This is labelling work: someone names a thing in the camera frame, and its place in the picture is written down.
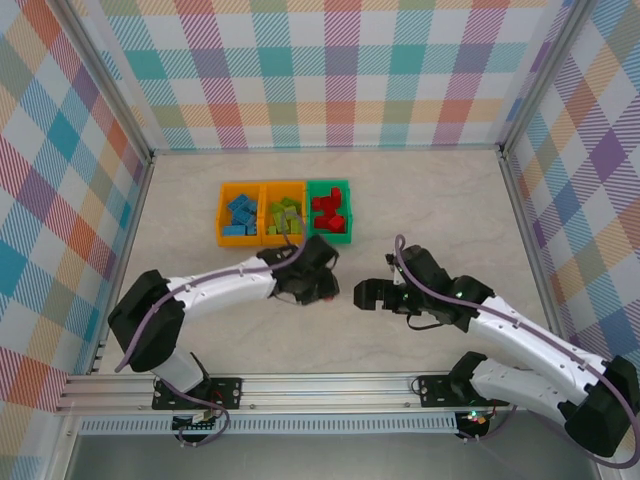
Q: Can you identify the green plastic bin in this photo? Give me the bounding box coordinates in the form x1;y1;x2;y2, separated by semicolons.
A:
304;178;355;245

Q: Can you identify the orange plastic bin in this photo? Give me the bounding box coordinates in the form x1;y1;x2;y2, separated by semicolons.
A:
215;182;265;248
259;181;308;248

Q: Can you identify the small lit circuit board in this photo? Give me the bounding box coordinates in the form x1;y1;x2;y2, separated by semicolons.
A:
457;409;489;440

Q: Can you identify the small green circuit board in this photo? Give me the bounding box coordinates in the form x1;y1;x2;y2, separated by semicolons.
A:
172;410;221;432

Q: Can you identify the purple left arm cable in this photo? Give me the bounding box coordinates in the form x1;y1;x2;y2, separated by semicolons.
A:
114;210;307;448

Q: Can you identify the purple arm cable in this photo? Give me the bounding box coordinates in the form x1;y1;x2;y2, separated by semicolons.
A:
114;210;307;448
394;234;634;469

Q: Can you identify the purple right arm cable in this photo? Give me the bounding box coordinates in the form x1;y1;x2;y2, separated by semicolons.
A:
394;234;634;469

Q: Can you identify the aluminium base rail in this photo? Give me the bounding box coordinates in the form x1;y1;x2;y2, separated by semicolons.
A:
55;368;531;415

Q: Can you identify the aluminium side rail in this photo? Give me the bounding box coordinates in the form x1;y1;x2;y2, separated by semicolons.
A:
498;144;571;351
88;152;156;376

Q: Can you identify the slotted grey cable duct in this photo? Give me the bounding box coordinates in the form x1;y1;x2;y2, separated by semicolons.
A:
78;417;460;436

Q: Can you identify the aluminium frame post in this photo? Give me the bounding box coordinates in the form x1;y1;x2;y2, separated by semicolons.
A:
498;0;597;154
58;0;155;164

